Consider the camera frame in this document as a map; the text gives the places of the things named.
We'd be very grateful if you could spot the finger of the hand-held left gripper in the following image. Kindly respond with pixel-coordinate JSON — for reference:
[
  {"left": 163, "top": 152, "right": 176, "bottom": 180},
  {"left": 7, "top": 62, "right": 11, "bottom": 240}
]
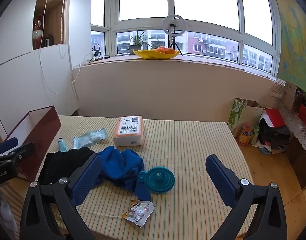
[
  {"left": 0, "top": 137, "right": 19, "bottom": 154},
  {"left": 0, "top": 142, "right": 36, "bottom": 170}
]

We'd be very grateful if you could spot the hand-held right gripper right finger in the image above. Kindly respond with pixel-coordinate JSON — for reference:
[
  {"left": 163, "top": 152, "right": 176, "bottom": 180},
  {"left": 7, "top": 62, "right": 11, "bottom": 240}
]
[{"left": 206, "top": 154, "right": 287, "bottom": 240}]

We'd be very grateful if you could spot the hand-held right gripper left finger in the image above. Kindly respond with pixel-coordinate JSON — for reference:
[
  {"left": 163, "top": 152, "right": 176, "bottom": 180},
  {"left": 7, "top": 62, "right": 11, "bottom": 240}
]
[{"left": 19, "top": 152, "right": 103, "bottom": 240}]

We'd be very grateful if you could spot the dark red cardboard box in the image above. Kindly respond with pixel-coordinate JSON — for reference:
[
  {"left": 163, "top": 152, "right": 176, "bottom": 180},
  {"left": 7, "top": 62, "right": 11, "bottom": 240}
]
[{"left": 4, "top": 106, "right": 62, "bottom": 182}]

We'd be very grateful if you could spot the black knit glove white label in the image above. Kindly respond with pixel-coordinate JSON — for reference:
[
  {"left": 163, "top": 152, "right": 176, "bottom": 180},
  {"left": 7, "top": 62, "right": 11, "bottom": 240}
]
[{"left": 39, "top": 150, "right": 77, "bottom": 185}]

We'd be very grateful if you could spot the blue towel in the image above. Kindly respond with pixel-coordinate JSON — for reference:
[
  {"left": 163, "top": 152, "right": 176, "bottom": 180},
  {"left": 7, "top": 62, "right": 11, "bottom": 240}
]
[{"left": 89, "top": 145, "right": 152, "bottom": 202}]

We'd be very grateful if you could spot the teal collapsible funnel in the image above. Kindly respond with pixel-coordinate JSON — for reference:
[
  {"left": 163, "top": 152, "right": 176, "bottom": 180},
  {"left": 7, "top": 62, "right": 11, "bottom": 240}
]
[{"left": 137, "top": 166, "right": 176, "bottom": 194}]

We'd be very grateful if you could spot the orange white sachet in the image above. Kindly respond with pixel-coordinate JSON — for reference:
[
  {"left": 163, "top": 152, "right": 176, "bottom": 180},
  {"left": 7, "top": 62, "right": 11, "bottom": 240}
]
[{"left": 122, "top": 199, "right": 155, "bottom": 228}]

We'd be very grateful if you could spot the clear plastic packet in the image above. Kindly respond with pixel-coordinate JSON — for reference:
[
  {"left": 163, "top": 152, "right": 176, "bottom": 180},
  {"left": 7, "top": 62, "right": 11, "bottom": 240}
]
[{"left": 73, "top": 127, "right": 108, "bottom": 149}]

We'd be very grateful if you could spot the teal tube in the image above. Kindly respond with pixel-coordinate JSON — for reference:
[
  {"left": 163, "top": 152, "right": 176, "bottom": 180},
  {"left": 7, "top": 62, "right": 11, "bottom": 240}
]
[{"left": 58, "top": 137, "right": 68, "bottom": 153}]

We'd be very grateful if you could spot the striped tablecloth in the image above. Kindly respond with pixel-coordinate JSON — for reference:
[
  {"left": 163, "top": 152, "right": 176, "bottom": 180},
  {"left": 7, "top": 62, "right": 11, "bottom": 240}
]
[{"left": 0, "top": 115, "right": 255, "bottom": 240}]

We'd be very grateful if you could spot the green white carton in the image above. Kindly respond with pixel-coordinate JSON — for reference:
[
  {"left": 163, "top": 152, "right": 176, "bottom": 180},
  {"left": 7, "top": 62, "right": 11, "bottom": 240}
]
[{"left": 227, "top": 98, "right": 262, "bottom": 137}]

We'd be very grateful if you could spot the orange tissue pack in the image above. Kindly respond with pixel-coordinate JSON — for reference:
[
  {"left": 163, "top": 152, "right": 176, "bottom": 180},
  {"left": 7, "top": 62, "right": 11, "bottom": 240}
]
[{"left": 113, "top": 116, "right": 145, "bottom": 147}]

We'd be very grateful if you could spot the pile of dark clothes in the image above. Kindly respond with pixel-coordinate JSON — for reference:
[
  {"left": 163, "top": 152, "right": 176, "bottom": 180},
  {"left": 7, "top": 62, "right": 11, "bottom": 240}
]
[{"left": 258, "top": 117, "right": 291, "bottom": 153}]

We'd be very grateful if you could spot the red flat box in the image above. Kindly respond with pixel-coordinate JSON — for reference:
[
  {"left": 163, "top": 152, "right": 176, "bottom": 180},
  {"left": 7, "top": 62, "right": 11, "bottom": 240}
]
[{"left": 263, "top": 108, "right": 286, "bottom": 128}]

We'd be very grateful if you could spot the dark wooden cabinet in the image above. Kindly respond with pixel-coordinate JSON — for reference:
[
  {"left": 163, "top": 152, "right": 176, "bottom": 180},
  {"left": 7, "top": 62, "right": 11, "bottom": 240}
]
[{"left": 285, "top": 130, "right": 306, "bottom": 191}]

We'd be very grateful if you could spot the white lace cloth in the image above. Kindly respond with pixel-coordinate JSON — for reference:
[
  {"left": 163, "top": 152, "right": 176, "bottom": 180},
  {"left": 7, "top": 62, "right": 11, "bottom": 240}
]
[{"left": 279, "top": 102, "right": 306, "bottom": 159}]

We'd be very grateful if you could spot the white patterned board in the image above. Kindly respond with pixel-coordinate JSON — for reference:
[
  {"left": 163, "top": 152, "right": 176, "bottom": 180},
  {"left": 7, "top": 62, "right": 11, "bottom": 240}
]
[{"left": 270, "top": 78, "right": 286, "bottom": 97}]

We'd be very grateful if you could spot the brown cardboard box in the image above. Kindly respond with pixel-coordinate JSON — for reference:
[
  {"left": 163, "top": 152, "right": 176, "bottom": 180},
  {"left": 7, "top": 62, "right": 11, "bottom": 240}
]
[{"left": 283, "top": 81, "right": 297, "bottom": 111}]

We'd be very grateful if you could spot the dark red vase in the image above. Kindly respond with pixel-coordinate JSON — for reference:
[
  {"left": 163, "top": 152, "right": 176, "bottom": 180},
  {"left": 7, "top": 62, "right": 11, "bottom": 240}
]
[{"left": 33, "top": 15, "right": 44, "bottom": 50}]

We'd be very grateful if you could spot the window sill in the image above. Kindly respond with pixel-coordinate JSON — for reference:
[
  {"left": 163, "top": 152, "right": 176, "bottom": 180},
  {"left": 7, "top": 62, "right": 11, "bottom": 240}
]
[{"left": 82, "top": 54, "right": 277, "bottom": 81}]

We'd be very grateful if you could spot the yellow fruit plate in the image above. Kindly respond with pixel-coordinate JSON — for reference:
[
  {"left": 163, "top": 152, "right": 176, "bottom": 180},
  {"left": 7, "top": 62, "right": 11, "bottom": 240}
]
[{"left": 132, "top": 49, "right": 181, "bottom": 60}]

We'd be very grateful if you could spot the potted green plant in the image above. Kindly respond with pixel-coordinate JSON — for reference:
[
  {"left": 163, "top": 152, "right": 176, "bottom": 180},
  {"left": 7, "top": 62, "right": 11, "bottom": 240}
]
[{"left": 128, "top": 31, "right": 154, "bottom": 55}]

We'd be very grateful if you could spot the white framed window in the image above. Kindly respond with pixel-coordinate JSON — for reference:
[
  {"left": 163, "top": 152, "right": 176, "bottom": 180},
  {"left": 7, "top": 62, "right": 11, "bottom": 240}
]
[{"left": 90, "top": 0, "right": 279, "bottom": 75}]

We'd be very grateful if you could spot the white cable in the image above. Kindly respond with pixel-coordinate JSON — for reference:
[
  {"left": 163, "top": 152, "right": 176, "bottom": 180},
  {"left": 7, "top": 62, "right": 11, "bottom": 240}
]
[{"left": 39, "top": 0, "right": 81, "bottom": 94}]

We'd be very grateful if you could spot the wooden wall shelf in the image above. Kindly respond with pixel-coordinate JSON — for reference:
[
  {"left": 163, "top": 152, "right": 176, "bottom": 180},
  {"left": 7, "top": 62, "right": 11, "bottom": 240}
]
[{"left": 33, "top": 0, "right": 69, "bottom": 51}]

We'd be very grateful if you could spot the ring light on tripod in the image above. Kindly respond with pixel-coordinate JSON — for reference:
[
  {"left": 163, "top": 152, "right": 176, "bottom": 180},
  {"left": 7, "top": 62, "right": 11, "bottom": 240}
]
[{"left": 162, "top": 14, "right": 186, "bottom": 56}]

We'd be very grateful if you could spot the green yellow wall map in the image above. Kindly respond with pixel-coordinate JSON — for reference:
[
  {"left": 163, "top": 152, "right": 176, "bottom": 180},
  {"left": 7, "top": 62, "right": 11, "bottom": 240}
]
[{"left": 270, "top": 0, "right": 306, "bottom": 94}]

